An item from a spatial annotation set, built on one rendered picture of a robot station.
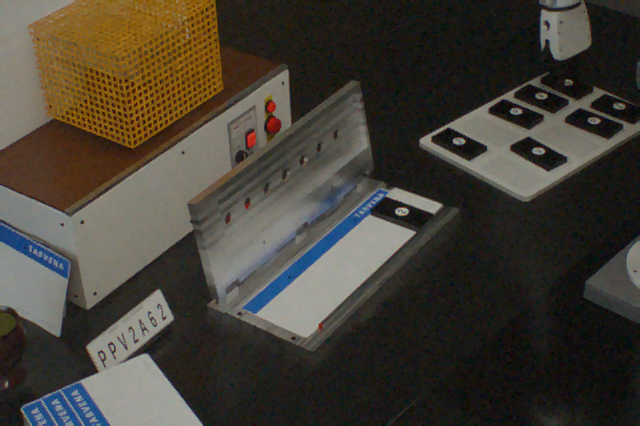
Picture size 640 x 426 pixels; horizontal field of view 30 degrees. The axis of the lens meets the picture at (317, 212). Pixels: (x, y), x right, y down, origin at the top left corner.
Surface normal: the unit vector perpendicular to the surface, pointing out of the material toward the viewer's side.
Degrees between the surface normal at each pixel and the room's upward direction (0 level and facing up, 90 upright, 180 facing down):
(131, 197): 90
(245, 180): 81
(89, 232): 90
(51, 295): 69
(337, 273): 0
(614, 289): 0
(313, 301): 0
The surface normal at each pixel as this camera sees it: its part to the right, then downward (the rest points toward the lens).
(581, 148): -0.04, -0.82
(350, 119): 0.80, 0.18
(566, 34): 0.62, 0.25
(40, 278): -0.61, 0.14
